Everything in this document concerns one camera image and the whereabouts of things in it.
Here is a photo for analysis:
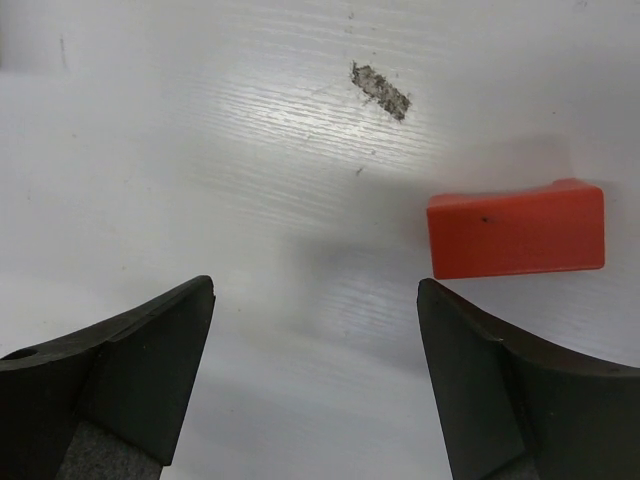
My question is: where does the red arch block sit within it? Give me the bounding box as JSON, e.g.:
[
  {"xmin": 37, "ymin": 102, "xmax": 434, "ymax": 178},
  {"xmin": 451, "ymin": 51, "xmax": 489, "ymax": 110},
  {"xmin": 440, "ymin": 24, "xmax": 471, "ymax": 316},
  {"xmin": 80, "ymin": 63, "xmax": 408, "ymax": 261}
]
[{"xmin": 426, "ymin": 179, "xmax": 605, "ymax": 280}]

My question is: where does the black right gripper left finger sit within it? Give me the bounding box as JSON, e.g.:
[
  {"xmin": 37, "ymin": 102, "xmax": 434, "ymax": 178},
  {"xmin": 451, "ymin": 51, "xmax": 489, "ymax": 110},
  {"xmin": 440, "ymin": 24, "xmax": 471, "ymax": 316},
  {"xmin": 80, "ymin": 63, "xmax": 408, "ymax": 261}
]
[{"xmin": 1, "ymin": 275, "xmax": 215, "ymax": 479}]

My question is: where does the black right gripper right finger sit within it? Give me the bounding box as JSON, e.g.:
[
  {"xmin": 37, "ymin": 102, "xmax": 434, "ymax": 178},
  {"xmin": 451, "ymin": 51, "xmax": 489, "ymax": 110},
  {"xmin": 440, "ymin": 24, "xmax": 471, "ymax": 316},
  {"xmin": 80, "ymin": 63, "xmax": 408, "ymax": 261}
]
[{"xmin": 417, "ymin": 279, "xmax": 639, "ymax": 479}]

